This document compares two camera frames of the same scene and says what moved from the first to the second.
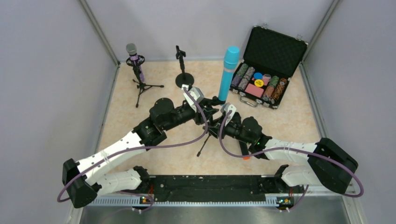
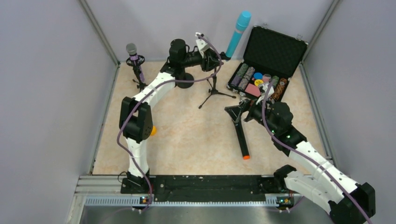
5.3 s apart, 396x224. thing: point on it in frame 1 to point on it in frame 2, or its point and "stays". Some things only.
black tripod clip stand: (211, 128) to (213, 90)
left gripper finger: (208, 102) to (211, 62)
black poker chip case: (270, 58) stays
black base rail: (218, 188) stays
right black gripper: (221, 122) to (245, 109)
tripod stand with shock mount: (142, 86) stays
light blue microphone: (230, 59) to (242, 23)
